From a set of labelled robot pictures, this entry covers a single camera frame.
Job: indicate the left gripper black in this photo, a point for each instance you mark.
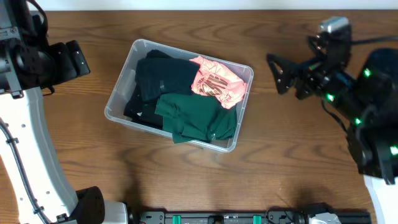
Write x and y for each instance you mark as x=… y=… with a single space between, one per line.
x=80 y=58

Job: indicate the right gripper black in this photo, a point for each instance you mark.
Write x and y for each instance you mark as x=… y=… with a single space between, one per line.
x=321 y=75

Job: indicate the clear plastic storage bin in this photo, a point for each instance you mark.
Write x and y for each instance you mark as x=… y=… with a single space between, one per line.
x=126 y=84

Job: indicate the pink printed t-shirt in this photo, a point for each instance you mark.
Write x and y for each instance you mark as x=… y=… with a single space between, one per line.
x=215 y=79

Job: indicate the dark navy garment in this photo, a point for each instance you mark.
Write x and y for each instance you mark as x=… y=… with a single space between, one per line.
x=158 y=76

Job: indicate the black garment with tag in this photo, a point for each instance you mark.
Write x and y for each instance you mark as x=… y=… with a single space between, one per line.
x=141 y=111

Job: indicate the green garment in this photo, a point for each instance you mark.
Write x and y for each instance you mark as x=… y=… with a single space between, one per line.
x=195 y=117

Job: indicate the large black garment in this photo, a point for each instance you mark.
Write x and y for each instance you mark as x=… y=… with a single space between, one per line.
x=157 y=54

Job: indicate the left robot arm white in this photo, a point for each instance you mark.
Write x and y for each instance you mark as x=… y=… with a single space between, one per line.
x=29 y=64

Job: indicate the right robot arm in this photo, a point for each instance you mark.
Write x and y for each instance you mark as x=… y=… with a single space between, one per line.
x=367 y=106

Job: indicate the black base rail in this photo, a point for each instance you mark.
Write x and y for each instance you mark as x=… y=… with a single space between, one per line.
x=315 y=213

